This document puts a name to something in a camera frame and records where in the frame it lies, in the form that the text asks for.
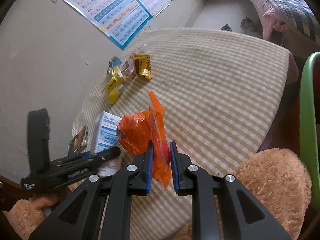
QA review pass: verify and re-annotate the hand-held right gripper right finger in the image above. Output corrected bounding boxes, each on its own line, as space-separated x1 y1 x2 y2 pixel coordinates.
169 141 292 240

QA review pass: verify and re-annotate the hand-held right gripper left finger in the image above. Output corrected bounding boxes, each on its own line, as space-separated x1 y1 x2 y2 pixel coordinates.
29 141 154 240

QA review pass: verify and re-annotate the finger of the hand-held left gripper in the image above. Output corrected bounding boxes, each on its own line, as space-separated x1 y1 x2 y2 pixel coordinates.
58 152 101 166
92 146 121 165

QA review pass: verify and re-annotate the orange snack wrapper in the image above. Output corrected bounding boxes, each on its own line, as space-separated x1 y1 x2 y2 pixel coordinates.
115 91 172 190

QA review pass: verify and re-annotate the person's left forearm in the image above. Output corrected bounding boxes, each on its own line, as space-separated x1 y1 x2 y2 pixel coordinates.
3 199 52 234

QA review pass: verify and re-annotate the person's left hand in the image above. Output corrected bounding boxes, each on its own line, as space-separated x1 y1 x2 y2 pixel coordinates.
29 195 58 213

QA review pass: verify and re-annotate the white paper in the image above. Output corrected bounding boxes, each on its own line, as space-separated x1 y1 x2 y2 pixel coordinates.
98 154 124 178

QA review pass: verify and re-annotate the smartphone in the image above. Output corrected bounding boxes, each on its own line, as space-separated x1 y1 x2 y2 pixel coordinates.
67 125 89 156

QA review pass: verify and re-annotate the blue and white carton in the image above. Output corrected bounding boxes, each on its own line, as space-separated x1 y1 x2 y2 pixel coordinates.
90 111 123 156

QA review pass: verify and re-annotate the yellow box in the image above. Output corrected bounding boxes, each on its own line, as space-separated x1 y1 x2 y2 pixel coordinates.
103 70 126 105

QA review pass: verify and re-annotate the silver crumpled wrapper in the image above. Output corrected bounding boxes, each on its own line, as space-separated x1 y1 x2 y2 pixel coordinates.
105 56 123 76

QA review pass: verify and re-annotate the red and white wrapper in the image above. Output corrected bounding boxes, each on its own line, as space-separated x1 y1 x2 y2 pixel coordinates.
123 53 137 80

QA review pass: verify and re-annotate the checkered tablecloth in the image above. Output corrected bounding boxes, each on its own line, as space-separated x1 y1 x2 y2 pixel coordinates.
72 27 293 240

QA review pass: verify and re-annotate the yellow and black wrapper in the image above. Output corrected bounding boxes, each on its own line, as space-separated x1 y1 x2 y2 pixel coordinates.
133 53 153 81

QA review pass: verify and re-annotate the brown teddy bear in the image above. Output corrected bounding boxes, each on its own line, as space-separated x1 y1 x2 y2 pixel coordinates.
176 148 313 240

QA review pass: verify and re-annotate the green chair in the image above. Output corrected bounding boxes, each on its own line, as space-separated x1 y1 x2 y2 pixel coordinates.
298 52 320 172

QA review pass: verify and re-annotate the grey shoe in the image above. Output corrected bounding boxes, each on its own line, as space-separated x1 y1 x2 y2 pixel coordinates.
240 17 256 32

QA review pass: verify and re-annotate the pink and blue quilt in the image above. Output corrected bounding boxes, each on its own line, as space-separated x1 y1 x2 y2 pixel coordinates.
239 0 320 44

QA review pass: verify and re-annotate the blue alphabet wall poster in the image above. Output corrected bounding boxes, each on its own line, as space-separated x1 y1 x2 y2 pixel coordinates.
58 0 153 51

